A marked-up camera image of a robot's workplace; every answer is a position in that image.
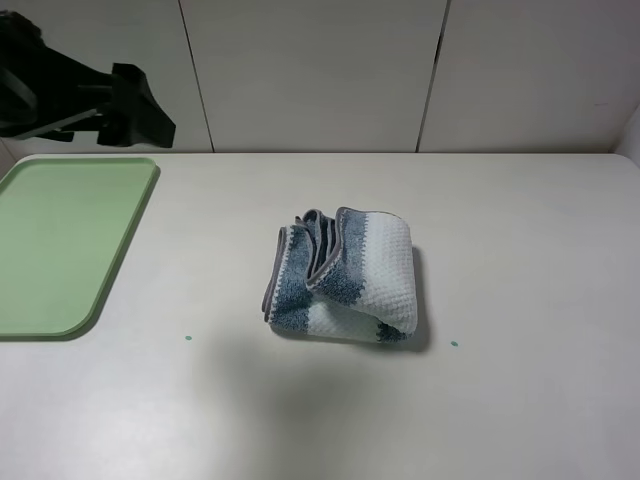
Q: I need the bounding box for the light green plastic tray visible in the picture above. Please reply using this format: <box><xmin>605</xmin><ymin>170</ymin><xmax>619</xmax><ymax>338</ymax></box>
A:
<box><xmin>1</xmin><ymin>158</ymin><xmax>160</xmax><ymax>340</ymax></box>

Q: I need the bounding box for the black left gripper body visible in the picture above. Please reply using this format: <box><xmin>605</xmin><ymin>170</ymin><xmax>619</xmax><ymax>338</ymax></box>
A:
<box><xmin>1</xmin><ymin>10</ymin><xmax>176</xmax><ymax>148</ymax></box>

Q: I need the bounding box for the blue white striped towel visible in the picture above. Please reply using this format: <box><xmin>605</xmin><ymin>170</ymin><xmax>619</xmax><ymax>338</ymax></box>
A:
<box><xmin>262</xmin><ymin>207</ymin><xmax>419</xmax><ymax>343</ymax></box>

